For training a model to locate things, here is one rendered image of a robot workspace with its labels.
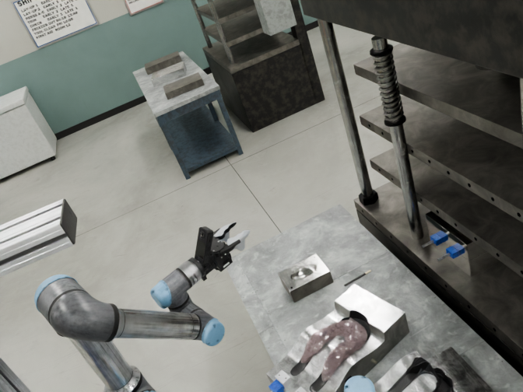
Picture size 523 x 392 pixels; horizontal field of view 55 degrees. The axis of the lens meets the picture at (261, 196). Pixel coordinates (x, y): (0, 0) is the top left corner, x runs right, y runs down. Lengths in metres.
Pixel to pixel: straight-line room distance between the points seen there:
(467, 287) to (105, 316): 1.44
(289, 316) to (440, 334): 0.62
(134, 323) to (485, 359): 1.20
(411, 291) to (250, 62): 3.87
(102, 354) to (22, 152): 6.28
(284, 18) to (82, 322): 4.45
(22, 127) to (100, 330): 6.35
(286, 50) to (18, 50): 4.08
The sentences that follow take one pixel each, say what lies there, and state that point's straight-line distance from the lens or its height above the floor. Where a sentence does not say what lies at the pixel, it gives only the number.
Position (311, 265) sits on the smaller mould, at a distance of 2.34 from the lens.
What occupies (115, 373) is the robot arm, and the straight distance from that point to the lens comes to 1.59.
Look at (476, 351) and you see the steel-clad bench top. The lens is 1.99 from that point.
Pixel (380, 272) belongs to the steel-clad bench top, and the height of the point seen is 0.80.
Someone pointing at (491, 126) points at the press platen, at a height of 1.52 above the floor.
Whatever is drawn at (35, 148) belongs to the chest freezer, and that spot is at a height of 0.26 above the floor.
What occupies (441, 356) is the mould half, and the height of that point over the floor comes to 0.86.
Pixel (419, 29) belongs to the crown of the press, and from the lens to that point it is 1.59.
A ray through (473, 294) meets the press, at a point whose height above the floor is 0.79.
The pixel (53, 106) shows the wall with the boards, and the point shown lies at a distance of 8.34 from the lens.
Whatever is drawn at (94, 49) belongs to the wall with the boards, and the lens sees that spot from 8.15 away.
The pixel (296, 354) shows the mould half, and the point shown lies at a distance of 2.02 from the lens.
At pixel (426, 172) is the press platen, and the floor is 1.04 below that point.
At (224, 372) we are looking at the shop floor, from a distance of 3.26.
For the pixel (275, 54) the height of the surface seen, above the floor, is 0.73.
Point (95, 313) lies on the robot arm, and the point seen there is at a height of 1.64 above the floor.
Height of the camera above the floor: 2.37
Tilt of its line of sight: 31 degrees down
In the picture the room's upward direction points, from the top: 21 degrees counter-clockwise
